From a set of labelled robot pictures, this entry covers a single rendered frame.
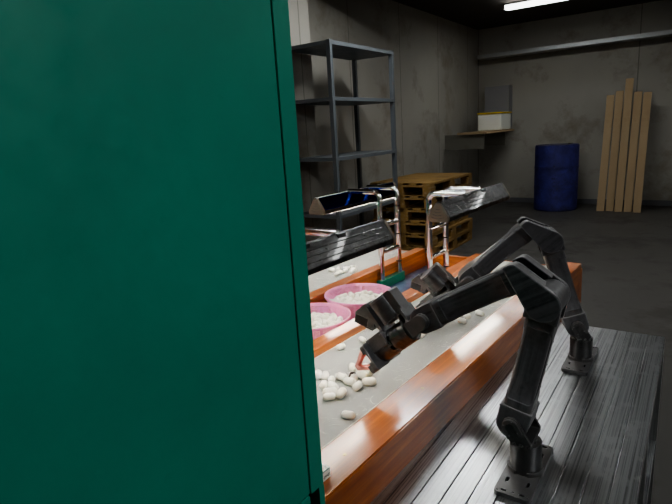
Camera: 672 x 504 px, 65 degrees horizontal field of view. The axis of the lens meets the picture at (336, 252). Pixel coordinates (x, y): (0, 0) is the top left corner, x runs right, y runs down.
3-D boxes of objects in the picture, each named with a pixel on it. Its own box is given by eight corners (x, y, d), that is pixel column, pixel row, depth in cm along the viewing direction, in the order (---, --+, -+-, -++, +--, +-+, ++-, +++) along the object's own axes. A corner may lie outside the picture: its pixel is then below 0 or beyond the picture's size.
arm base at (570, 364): (561, 345, 149) (588, 350, 145) (575, 322, 165) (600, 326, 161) (560, 371, 151) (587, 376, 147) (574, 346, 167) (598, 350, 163)
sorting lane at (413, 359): (552, 270, 234) (552, 265, 233) (258, 510, 95) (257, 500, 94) (486, 263, 252) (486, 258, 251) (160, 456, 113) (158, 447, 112)
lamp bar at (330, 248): (396, 242, 158) (395, 219, 156) (242, 302, 110) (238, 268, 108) (374, 240, 163) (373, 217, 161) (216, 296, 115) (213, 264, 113)
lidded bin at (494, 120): (486, 130, 883) (486, 113, 877) (512, 128, 860) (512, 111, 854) (476, 131, 843) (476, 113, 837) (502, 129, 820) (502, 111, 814)
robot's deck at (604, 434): (664, 348, 170) (665, 336, 169) (611, 656, 74) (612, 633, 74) (412, 309, 221) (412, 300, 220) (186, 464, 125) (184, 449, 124)
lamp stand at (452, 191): (486, 290, 226) (486, 185, 216) (467, 303, 211) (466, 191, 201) (445, 284, 237) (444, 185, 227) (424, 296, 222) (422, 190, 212)
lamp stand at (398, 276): (405, 278, 250) (402, 184, 240) (382, 290, 235) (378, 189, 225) (371, 274, 261) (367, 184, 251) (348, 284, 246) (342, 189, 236)
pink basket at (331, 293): (407, 311, 206) (406, 288, 204) (369, 334, 185) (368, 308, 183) (352, 301, 222) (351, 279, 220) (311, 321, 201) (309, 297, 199)
